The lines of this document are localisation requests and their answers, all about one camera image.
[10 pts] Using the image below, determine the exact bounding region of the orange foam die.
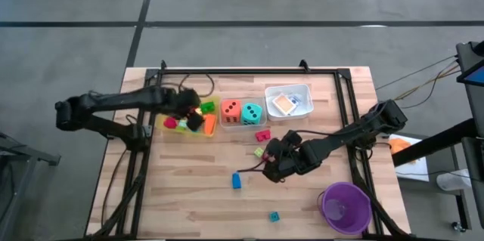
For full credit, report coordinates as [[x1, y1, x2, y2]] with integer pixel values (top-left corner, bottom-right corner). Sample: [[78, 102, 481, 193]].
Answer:
[[220, 99, 242, 124]]

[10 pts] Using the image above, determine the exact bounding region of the black monitor blue screen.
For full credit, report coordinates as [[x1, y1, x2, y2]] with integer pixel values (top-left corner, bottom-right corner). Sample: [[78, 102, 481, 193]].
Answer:
[[455, 40, 484, 85]]

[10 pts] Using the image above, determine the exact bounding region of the white paper sheet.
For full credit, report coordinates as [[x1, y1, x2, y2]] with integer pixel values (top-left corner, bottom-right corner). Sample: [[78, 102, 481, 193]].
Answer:
[[388, 134, 431, 183]]

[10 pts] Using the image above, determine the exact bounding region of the long orange block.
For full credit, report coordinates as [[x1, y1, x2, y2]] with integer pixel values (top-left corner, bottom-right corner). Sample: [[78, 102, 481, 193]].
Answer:
[[203, 114, 217, 136]]

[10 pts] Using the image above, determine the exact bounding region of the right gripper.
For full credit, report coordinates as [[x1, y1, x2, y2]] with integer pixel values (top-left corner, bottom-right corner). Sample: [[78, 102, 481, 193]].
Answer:
[[263, 138, 303, 184]]

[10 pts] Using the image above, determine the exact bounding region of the clear plastic bin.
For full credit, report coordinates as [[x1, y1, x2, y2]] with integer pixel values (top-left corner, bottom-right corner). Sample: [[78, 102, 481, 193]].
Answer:
[[218, 97, 268, 131]]

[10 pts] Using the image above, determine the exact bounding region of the yellow translucent plastic bin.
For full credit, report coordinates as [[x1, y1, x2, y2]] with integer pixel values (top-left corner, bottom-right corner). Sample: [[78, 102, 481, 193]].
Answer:
[[157, 95, 221, 138]]

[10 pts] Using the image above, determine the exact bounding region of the thin tan cable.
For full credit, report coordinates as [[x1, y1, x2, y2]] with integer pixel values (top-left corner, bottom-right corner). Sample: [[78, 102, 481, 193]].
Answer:
[[392, 61, 463, 107]]

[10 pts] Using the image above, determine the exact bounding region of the black stand leg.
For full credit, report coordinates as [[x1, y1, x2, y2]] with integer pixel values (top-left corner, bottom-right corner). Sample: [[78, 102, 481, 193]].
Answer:
[[453, 190, 473, 230]]

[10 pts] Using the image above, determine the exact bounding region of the white plastic bin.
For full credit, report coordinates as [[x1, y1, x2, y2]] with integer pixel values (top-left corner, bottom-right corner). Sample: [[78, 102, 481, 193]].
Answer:
[[264, 84, 315, 122]]

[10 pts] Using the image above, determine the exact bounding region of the black aluminium table frame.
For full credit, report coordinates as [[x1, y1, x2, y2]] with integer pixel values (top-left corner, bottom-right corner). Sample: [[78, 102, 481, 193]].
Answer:
[[85, 59, 413, 241]]

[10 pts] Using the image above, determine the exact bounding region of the brown cable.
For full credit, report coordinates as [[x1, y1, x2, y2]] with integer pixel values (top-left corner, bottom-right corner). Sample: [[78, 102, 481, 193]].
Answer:
[[101, 146, 129, 215]]

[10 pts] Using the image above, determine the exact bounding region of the black diagonal stand beam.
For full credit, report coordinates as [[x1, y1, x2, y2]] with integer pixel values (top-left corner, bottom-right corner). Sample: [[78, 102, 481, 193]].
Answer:
[[391, 118, 484, 168]]

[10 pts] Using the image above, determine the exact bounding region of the teal foam die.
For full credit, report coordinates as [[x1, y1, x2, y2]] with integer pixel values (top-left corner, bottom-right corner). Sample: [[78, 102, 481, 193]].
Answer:
[[240, 103, 264, 126]]

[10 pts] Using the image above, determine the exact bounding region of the grey stand column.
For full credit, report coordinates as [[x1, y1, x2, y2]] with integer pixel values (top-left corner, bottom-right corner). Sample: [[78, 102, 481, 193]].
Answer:
[[461, 82, 484, 230]]

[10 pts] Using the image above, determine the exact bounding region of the thin dark cable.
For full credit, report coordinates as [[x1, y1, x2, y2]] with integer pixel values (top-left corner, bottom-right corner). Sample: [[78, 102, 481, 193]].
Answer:
[[375, 55, 459, 91]]

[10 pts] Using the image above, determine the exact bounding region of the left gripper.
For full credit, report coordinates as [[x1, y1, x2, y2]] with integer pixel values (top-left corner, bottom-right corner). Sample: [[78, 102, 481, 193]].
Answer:
[[172, 88, 205, 132]]

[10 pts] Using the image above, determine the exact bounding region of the orange plastic object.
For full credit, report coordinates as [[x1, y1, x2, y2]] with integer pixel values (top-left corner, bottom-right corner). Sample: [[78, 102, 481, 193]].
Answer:
[[388, 137, 412, 156]]

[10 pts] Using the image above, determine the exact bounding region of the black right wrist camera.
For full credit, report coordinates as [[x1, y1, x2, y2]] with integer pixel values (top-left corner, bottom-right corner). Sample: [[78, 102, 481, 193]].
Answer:
[[283, 130, 303, 147]]

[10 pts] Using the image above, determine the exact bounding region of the black caster wheel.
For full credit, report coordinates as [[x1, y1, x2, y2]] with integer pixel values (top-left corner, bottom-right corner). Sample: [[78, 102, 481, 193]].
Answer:
[[451, 220, 469, 234]]

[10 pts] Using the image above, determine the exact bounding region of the purple plastic bucket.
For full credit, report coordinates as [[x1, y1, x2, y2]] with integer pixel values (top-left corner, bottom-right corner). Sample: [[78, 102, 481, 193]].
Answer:
[[318, 181, 374, 236]]

